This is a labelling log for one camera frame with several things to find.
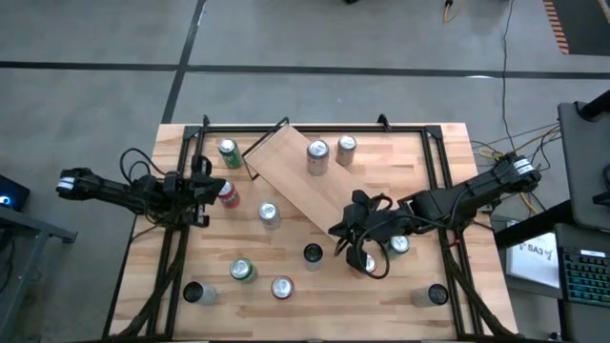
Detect white Celsius slim can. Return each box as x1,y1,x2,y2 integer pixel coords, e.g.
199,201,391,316
302,242,325,272

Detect thin black floor cable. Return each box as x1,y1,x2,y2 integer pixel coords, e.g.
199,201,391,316
499,0,519,149

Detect white SA3 sign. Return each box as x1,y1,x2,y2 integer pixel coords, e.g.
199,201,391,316
505,232,561,290

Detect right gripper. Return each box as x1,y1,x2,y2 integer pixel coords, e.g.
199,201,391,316
328,189,416,271

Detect slim can black lid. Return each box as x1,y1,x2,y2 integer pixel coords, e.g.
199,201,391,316
182,280,221,306
410,283,450,309

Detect black tube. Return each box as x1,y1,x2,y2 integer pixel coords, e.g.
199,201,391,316
576,89,610,121

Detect grey laptop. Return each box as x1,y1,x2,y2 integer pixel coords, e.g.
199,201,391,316
557,101,610,231

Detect red Fanta can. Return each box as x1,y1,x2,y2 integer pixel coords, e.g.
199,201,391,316
270,274,296,301
216,179,242,210
352,253,377,280

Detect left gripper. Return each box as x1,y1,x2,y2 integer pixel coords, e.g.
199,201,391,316
161,154,226,229

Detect black device blue light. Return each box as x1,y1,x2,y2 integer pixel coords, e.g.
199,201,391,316
0,173,31,213

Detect black laptop backlit keyboard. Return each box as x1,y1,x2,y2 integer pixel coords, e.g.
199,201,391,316
553,222,610,343

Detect grey metal side table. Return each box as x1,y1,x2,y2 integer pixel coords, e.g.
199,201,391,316
0,204,78,343

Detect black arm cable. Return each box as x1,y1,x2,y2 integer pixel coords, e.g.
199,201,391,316
118,147,167,192
333,192,458,281

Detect black mat orange striped edge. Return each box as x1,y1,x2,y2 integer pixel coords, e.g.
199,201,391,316
542,0,610,56

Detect green Sprite can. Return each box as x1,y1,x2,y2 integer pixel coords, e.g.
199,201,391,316
229,257,259,285
384,234,412,261
217,137,245,171

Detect black side desk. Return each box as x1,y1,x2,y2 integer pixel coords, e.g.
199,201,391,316
493,199,573,252

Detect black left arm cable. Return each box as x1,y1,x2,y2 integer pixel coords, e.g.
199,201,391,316
118,147,167,192

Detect wooden shelf black metal frame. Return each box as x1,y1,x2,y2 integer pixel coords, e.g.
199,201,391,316
240,116,377,244

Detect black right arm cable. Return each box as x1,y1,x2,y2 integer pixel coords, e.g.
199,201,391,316
333,192,458,281

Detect yellow cable with plug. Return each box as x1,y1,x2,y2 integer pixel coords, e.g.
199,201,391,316
441,0,466,24

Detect silver Diet Coke can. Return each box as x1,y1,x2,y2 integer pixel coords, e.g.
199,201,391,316
257,201,282,231
335,134,358,167
306,138,331,176

